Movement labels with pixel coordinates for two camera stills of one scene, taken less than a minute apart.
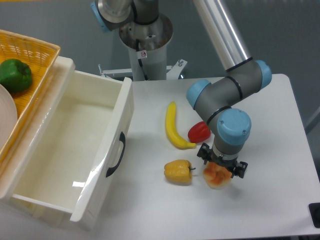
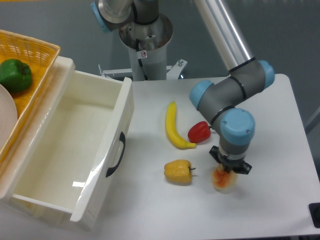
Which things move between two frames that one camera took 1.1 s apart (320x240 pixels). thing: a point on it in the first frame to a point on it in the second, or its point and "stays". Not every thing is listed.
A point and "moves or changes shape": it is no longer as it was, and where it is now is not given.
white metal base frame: (173, 72) stays
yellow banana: (172, 129) stays
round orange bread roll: (216, 177) moves or changes shape
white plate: (8, 118) stays
